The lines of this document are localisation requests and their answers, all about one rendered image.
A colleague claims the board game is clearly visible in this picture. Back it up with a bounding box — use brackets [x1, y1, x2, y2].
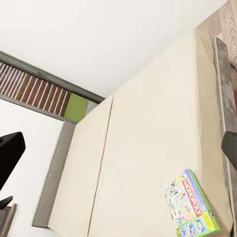
[161, 168, 221, 237]

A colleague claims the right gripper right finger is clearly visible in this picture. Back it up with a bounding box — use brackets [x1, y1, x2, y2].
[221, 131, 237, 171]

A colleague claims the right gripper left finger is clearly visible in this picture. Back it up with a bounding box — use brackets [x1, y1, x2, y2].
[0, 131, 26, 190]

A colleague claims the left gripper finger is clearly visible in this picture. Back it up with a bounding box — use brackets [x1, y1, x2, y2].
[0, 196, 13, 210]

